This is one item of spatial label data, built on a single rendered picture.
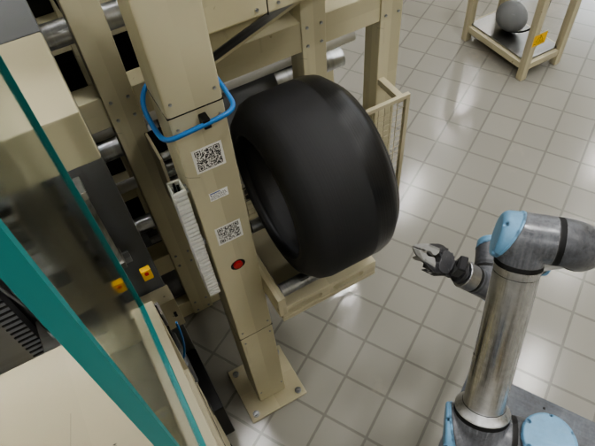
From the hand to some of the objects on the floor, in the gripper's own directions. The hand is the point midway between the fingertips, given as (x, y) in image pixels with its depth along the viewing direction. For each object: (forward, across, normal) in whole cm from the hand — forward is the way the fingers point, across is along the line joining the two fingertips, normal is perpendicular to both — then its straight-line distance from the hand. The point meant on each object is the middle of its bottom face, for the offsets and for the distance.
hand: (417, 248), depth 169 cm
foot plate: (-13, -56, -102) cm, 117 cm away
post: (-14, -56, -102) cm, 117 cm away
